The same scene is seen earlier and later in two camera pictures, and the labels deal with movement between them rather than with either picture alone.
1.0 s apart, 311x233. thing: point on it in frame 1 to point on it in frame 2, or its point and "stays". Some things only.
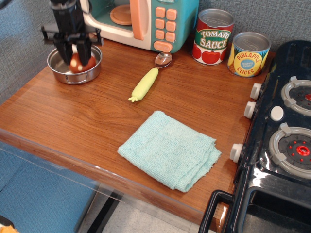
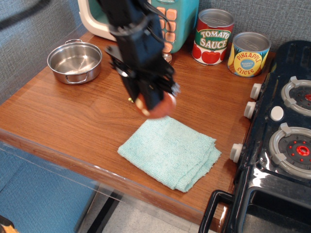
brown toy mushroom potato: (76, 66) to (166, 105)
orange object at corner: (7, 225) stays
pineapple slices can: (248, 54) stays
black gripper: (68, 30) to (139, 53)
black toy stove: (271, 188) stays
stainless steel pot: (61, 72) stays
